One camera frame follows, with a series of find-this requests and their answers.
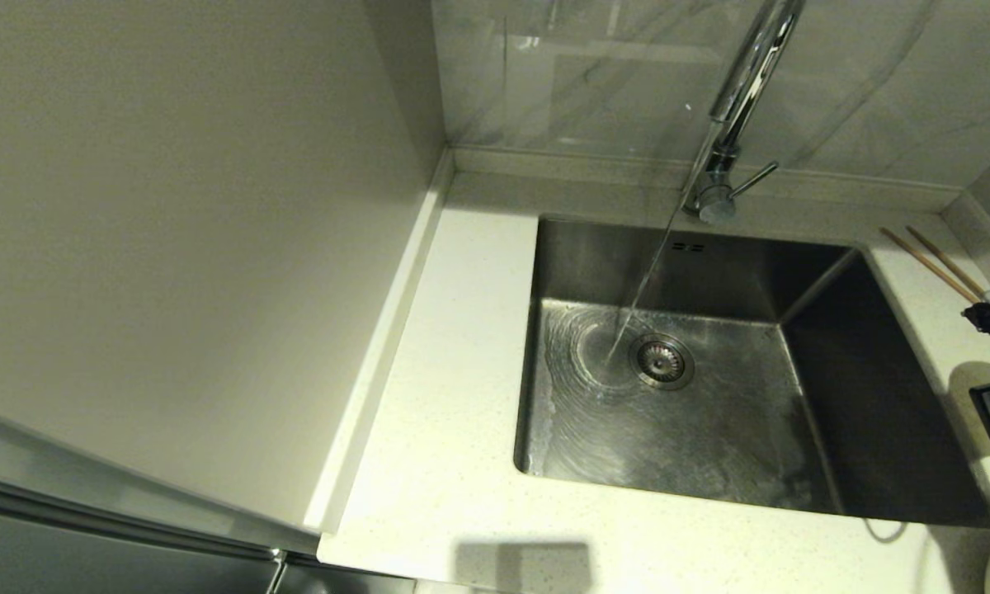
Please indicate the chrome kitchen faucet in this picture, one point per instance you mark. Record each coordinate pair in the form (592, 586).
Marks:
(751, 74)

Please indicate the stainless steel sink basin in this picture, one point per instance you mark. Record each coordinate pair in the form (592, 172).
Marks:
(709, 429)

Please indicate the brown wooden chopstick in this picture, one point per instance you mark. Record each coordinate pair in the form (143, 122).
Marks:
(947, 261)
(928, 264)

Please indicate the round metal drain strainer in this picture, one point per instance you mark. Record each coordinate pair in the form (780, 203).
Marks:
(662, 360)

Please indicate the beige tall side panel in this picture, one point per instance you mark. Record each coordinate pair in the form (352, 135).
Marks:
(173, 206)

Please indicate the grey stainless appliance door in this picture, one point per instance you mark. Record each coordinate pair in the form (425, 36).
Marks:
(91, 561)

